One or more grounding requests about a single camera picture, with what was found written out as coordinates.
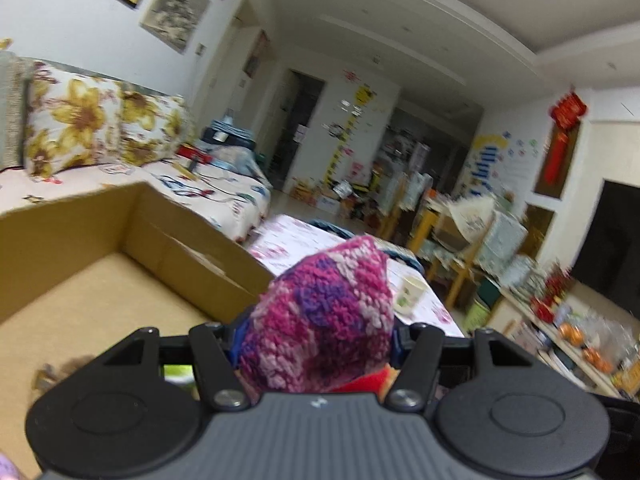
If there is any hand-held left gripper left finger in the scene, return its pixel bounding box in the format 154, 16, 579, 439
101, 322, 252, 413

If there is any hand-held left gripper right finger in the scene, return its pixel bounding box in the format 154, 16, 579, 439
388, 323, 534, 414

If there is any red orange soft toy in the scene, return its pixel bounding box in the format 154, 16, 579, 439
336, 367, 402, 402

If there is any pink purple knit plush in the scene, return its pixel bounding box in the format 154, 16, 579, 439
234, 234, 396, 396

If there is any brown cardboard box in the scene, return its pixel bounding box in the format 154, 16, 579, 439
0, 181, 275, 478

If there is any lime green fuzzy cloth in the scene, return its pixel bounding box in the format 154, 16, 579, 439
161, 366, 195, 387

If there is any white paper cup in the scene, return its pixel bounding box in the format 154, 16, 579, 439
392, 274, 431, 317

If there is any green waste bin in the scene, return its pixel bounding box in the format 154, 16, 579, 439
466, 294, 492, 332

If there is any dark blue chair back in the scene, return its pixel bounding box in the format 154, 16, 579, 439
305, 217, 362, 241
375, 240, 427, 275

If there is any cream television cabinet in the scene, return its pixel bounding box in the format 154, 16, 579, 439
492, 280, 640, 402

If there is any wooden chair with cover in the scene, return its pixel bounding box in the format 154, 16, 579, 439
407, 194, 529, 312

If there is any pink printed tablecloth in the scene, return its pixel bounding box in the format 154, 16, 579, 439
245, 214, 467, 339

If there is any orange fruit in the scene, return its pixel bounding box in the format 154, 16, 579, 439
558, 322, 586, 347
582, 347, 614, 374

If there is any red flower arrangement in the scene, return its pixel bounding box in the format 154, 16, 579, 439
540, 259, 575, 303

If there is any sofa with printed cover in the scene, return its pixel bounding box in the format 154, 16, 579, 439
0, 52, 273, 246

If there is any red box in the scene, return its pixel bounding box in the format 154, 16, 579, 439
177, 143, 214, 164

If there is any black bag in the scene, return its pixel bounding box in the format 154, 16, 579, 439
200, 126, 257, 149

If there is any black television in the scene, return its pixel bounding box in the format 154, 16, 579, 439
570, 178, 640, 322

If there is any giraffe height chart sticker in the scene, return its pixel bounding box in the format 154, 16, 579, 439
322, 85, 377, 187

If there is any small yellow floral cushion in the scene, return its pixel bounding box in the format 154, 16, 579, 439
117, 90, 196, 168

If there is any large yellow floral cushion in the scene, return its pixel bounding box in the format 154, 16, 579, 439
22, 60, 127, 179

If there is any unframed grey sketch picture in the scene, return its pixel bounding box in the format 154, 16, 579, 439
139, 0, 211, 55

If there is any blue striped wall sticker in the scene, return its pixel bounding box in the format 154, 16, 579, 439
462, 132, 507, 197

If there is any red knot wall hanging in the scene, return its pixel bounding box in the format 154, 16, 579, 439
542, 91, 589, 187

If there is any dark framed wall picture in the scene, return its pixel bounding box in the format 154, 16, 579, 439
243, 30, 271, 79

